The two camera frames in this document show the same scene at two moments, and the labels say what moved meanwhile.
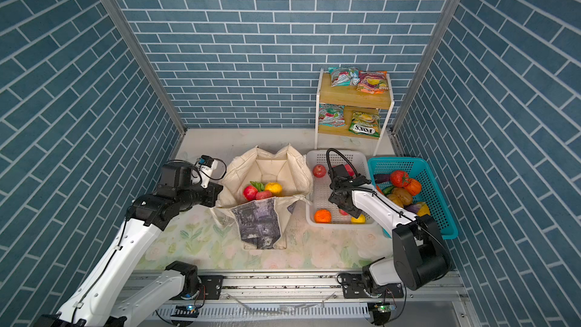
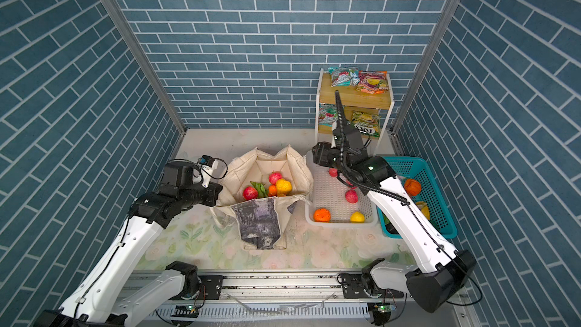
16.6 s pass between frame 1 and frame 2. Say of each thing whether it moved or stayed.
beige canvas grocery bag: stayed
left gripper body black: stayed
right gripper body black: moved
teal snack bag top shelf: stayed
